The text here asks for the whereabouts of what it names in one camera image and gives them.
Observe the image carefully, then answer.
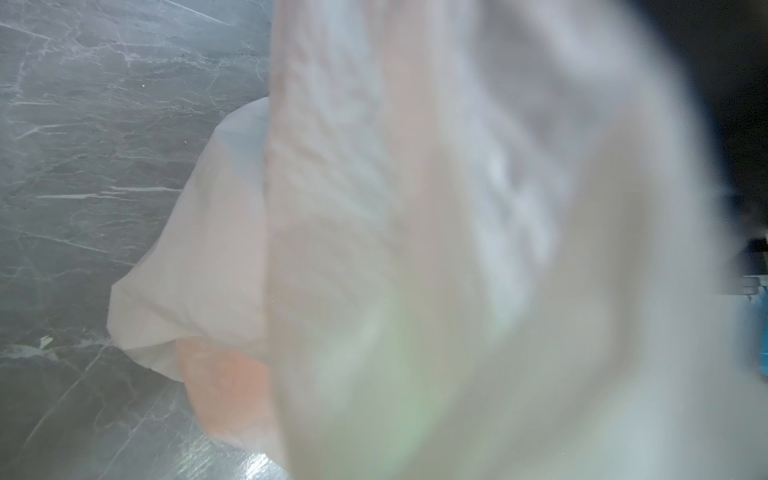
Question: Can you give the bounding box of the white plastic bag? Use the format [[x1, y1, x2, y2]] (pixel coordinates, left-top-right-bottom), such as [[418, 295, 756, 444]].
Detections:
[[107, 1, 767, 479]]

